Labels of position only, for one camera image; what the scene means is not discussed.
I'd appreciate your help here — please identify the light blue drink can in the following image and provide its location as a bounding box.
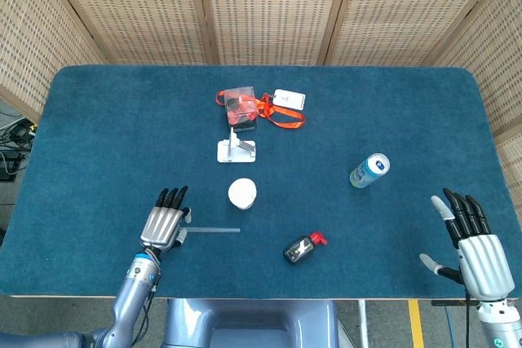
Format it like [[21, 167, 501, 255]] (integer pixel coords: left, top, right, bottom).
[[348, 152, 391, 190]]

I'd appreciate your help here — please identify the black ink bottle red cap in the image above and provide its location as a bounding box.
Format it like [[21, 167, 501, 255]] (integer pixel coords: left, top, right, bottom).
[[283, 231, 328, 266]]

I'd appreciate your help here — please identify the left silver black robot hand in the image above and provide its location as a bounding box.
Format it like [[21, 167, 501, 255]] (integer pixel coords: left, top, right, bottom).
[[139, 185, 192, 252]]

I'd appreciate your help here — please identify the blue-grey robot torso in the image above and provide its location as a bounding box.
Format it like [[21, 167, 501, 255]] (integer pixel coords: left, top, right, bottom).
[[161, 297, 340, 348]]

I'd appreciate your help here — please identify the white paper cup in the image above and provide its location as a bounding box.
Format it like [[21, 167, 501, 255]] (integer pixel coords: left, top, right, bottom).
[[227, 178, 259, 211]]

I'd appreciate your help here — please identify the black floor cables bundle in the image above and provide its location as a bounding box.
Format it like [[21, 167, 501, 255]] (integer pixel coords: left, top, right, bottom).
[[0, 117, 38, 182]]

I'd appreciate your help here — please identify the woven bamboo folding screen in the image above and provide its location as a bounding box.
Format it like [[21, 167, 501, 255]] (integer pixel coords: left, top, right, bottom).
[[0, 0, 522, 218]]

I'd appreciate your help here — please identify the blue felt table cloth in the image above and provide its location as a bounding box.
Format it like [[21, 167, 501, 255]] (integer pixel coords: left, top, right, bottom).
[[0, 64, 522, 299]]

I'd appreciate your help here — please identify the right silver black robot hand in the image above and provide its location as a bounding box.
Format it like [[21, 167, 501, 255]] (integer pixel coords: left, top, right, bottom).
[[419, 187, 515, 299]]

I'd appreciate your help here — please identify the orange lanyard strap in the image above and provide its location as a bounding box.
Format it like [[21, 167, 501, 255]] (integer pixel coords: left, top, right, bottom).
[[215, 90, 306, 130]]

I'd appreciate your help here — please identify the white ID badge card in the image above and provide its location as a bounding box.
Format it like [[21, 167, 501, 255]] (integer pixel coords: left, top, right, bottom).
[[272, 88, 307, 112]]

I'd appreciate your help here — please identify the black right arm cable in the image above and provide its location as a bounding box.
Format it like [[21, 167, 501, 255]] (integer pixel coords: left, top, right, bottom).
[[463, 289, 472, 348]]

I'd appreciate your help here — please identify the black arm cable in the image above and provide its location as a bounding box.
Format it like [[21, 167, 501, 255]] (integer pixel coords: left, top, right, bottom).
[[463, 289, 472, 348], [130, 272, 161, 347]]

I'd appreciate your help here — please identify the transparent plastic straw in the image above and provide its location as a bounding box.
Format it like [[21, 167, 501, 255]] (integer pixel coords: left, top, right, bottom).
[[185, 227, 241, 236]]

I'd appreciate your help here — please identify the white table leg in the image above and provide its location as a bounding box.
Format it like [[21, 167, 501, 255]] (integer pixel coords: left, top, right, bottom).
[[357, 299, 370, 348]]

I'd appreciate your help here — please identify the white folding phone stand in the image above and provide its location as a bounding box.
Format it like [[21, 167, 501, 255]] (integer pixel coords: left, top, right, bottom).
[[216, 126, 258, 164]]

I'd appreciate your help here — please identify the clear box with red toy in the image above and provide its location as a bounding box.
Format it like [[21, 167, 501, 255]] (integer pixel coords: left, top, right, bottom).
[[224, 86, 259, 133]]

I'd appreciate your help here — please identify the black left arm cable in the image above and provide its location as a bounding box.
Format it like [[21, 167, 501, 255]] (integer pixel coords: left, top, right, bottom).
[[130, 272, 161, 347]]

